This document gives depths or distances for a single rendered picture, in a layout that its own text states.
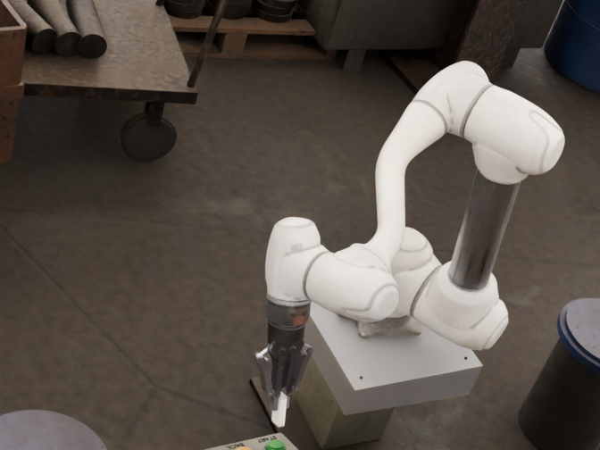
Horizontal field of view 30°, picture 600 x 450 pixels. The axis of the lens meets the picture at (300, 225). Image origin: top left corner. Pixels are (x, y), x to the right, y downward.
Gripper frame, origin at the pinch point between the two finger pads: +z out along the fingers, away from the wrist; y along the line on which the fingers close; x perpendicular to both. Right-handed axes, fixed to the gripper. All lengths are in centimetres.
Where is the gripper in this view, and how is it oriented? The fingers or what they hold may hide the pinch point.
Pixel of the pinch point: (279, 408)
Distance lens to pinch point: 234.8
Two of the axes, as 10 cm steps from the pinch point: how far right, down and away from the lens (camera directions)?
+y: 8.6, -1.0, 5.0
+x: -5.0, -3.3, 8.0
